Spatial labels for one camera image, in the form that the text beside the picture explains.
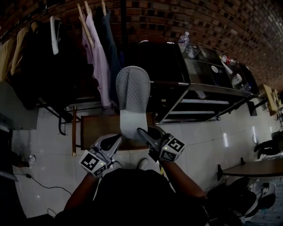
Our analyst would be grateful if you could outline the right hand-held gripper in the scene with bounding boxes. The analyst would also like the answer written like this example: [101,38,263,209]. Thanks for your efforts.
[137,128,186,163]

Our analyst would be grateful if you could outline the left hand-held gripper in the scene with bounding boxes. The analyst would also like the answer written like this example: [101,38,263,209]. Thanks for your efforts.
[78,133,122,178]

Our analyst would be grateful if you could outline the stainless steel kitchen cart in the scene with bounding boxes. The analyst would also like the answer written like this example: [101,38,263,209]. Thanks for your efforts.
[137,39,270,124]

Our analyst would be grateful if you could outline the person's left forearm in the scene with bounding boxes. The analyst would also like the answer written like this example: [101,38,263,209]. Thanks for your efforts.
[64,174,99,210]

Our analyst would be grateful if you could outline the person's right forearm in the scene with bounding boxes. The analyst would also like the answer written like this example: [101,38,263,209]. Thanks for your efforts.
[160,160,207,199]

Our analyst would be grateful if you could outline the person's right white shoe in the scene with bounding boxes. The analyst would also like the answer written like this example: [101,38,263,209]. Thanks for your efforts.
[138,158,149,171]

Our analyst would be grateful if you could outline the person in black clothes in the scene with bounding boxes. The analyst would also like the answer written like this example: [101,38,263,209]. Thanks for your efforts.
[55,169,241,226]

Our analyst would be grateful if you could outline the lilac garment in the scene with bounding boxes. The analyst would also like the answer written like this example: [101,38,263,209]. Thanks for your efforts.
[82,14,113,109]

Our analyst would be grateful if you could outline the purple garment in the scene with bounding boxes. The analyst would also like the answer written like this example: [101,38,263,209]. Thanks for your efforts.
[118,50,126,69]

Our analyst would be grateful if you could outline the black garment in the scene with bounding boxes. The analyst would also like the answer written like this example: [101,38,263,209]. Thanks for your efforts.
[13,19,93,111]

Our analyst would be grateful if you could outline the clear glass cup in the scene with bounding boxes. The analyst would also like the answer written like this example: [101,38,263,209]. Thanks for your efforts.
[185,43,200,59]

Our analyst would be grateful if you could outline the clear water bottle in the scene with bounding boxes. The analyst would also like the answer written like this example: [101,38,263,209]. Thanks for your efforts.
[178,31,191,53]

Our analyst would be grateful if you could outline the white long plastic spoon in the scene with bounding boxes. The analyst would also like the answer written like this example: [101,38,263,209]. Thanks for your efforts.
[220,59,233,75]

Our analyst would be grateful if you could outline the white striped mug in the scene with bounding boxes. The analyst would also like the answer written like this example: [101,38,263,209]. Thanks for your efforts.
[231,73,243,87]

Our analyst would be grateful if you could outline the black metal stand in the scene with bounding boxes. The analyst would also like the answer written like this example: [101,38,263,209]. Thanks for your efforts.
[246,99,268,117]

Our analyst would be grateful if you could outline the brown wooden table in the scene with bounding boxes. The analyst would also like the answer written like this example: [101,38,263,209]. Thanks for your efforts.
[217,157,283,182]

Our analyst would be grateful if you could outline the clear bottle red label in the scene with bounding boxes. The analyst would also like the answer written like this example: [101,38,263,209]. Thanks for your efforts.
[222,54,237,66]

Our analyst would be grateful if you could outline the white and black machine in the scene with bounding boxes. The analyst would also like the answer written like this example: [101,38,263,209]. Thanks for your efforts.
[218,176,277,223]

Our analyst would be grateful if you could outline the white clothes hanger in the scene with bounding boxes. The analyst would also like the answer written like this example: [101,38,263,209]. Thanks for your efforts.
[50,15,61,55]

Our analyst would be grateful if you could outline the black metal clothes rack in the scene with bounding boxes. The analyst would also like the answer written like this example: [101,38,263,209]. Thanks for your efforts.
[0,0,130,136]

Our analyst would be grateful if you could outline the light wooden desks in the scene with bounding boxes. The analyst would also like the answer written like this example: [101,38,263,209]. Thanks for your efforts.
[260,83,281,117]

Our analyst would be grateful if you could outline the tan garment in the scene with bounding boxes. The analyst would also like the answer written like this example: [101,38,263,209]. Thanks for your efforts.
[0,21,38,82]

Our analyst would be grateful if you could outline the white dotted mat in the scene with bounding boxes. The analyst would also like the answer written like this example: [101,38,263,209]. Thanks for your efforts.
[254,205,283,226]

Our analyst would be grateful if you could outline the black floor cable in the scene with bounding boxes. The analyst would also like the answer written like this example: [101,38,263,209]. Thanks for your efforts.
[13,173,73,196]

